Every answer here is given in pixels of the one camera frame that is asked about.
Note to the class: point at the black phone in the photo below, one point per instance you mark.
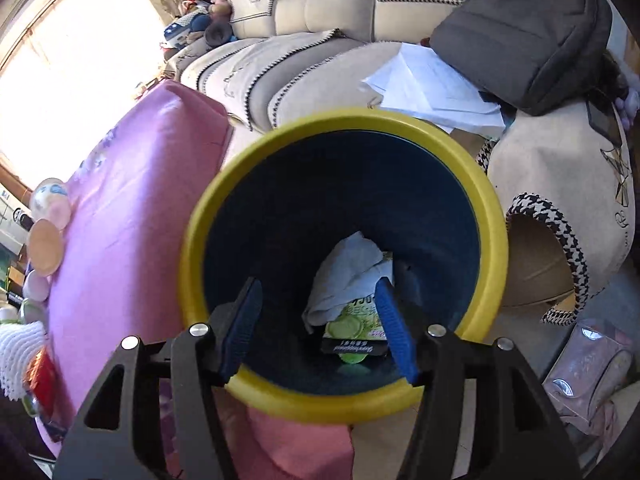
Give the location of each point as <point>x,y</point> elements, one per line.
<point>605,122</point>

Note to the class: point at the pink floral blanket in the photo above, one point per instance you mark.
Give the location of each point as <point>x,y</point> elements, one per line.
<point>135,210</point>

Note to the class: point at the pink school bag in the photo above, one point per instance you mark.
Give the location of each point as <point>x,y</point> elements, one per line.
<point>585,375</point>

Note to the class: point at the red snack packet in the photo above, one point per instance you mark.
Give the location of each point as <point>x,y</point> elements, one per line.
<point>44,380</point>

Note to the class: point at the grey backpack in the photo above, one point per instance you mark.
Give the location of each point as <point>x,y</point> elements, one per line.
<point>520,35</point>

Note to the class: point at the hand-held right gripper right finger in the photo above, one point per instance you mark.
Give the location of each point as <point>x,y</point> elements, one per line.
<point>397,330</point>

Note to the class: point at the peach bowl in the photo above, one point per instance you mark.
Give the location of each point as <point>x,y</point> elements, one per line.
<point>45,247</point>

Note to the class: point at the pile of plush toys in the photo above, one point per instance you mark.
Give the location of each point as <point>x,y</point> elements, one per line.
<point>210,15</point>

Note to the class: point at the yellow rimmed blue bin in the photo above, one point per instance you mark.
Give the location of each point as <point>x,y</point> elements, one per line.
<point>350,120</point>

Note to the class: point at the purple plush toy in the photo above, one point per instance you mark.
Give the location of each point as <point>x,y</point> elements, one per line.
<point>629,105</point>

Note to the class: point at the white cup blue label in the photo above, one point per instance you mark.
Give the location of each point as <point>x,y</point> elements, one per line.
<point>50,197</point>

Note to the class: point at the grey tissue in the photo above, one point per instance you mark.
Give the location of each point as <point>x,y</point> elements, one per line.
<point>345,270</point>

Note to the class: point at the beige sofa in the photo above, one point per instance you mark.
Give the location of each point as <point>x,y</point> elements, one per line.
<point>310,75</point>

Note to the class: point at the small white cup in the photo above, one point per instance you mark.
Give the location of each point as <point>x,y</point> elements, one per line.
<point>36,285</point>

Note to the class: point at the white paper sheets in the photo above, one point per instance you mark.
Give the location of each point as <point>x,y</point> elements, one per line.
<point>425,85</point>

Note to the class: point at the white foam fruit net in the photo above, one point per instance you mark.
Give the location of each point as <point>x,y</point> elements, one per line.
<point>20,360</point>

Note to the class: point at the green snack packet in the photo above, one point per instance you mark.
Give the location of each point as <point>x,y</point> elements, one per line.
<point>355,327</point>

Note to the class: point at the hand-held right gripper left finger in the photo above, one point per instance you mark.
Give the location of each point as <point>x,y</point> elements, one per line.
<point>242,330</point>

